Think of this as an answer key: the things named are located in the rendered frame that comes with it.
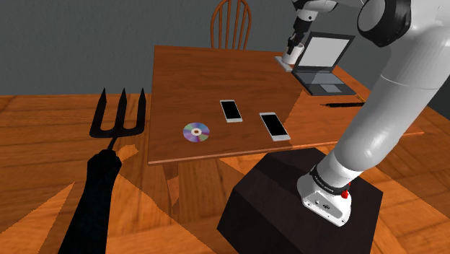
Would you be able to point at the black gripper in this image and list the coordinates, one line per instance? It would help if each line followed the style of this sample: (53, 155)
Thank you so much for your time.
(299, 29)

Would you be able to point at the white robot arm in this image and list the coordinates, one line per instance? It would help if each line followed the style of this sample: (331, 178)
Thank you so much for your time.
(393, 105)

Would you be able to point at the white cup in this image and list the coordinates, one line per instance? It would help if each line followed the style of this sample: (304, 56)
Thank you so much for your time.
(294, 56)

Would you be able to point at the white flat slab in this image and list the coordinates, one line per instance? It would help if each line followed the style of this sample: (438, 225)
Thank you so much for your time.
(281, 62)

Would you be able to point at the grey open laptop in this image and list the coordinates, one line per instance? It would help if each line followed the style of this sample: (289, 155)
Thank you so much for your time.
(321, 82)

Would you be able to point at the brown wooden chair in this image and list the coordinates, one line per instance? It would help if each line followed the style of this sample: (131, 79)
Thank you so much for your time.
(215, 24)

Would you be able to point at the black pen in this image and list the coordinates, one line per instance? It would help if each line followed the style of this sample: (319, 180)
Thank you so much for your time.
(342, 104)

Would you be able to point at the yellow pencil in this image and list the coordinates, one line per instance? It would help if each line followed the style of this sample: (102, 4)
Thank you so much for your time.
(360, 98)

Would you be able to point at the large white smartphone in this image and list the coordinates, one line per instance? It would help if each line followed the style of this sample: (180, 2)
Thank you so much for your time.
(275, 126)

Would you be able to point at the small white smartphone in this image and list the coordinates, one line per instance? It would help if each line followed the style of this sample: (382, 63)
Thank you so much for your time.
(231, 110)

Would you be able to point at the brown wooden table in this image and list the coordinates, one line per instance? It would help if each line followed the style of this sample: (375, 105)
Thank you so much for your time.
(197, 81)

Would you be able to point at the shiny compact disc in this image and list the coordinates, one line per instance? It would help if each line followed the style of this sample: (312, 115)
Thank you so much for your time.
(191, 135)

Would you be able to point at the dark robot stand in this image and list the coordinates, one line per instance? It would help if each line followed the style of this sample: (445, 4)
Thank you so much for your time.
(267, 207)

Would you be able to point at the black fork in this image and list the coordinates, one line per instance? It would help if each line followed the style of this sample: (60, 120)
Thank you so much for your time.
(95, 197)

